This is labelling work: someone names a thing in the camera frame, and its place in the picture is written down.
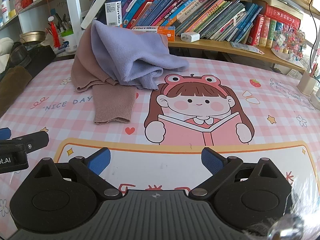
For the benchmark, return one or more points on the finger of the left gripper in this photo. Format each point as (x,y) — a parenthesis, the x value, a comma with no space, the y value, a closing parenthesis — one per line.
(5,133)

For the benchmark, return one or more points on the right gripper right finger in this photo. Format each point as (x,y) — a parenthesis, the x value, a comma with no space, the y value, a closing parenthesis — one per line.
(223,170)

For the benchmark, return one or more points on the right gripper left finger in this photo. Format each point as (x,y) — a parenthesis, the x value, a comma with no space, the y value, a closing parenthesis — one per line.
(88,172)

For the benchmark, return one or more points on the purple and pink sweater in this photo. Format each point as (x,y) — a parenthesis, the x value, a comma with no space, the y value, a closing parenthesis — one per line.
(116,62)

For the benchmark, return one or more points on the brown garment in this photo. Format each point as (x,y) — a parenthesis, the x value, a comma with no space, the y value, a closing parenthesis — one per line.
(12,86)

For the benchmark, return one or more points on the pink cartoon table mat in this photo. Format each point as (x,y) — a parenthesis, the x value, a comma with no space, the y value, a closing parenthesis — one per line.
(234,109)

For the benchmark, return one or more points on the cream white garment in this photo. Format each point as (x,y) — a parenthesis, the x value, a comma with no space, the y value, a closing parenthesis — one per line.
(6,45)

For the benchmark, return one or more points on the brass bowl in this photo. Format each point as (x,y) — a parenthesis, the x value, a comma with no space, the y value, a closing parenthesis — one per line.
(33,37)

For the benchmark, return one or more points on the red tassel ornament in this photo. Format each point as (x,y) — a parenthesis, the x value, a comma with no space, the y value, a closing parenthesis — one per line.
(54,32)

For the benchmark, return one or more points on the white tub green lid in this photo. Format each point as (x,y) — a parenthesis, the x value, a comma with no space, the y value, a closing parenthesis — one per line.
(69,40)

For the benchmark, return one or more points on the beige pen holder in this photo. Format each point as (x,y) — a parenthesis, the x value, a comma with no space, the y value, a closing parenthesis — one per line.
(306,84)

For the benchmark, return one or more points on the white charger block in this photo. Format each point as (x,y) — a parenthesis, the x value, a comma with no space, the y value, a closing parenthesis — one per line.
(190,37)

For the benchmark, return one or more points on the red dictionary books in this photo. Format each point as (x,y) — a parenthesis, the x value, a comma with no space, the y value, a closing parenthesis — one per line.
(267,21)

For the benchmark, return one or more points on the candy bouquet ornament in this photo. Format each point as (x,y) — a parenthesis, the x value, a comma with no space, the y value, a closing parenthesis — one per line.
(291,40)

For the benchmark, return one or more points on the lying white orange box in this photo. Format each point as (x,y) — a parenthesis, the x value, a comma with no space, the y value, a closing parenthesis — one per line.
(168,31)

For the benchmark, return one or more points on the row of colourful books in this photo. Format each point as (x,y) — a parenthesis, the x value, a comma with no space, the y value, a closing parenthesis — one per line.
(218,20)

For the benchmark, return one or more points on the upright white orange box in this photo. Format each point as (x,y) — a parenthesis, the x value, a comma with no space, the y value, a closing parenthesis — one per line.
(113,13)

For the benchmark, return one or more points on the white leaning book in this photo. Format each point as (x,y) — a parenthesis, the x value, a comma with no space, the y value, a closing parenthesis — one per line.
(92,12)

